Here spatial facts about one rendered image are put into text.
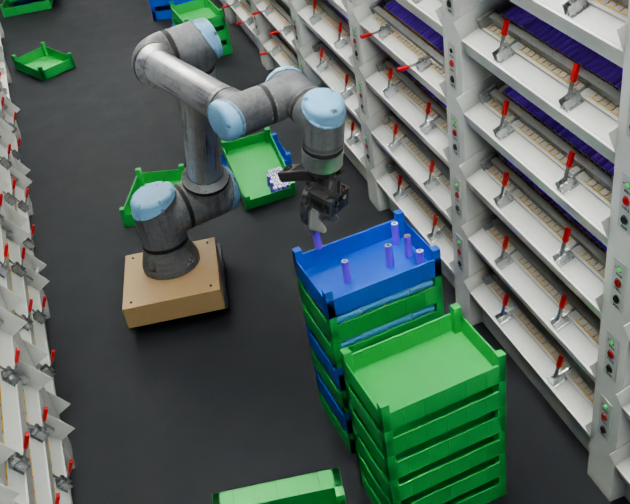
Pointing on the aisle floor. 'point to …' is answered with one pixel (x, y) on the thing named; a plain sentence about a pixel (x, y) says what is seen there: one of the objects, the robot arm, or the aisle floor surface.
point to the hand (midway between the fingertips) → (313, 226)
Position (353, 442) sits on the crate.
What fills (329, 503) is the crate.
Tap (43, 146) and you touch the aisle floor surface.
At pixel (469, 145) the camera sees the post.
